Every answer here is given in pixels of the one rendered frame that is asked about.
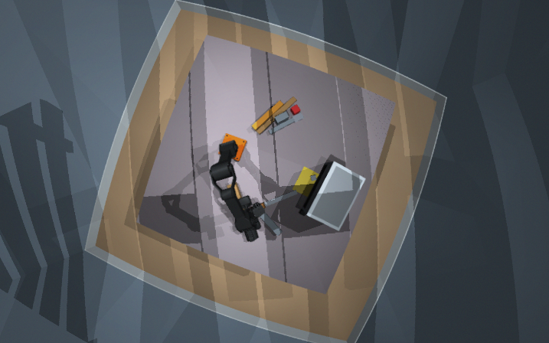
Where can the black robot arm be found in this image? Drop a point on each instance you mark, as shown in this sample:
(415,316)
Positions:
(244,221)

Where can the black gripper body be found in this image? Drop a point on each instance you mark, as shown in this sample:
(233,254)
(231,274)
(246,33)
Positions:
(245,203)

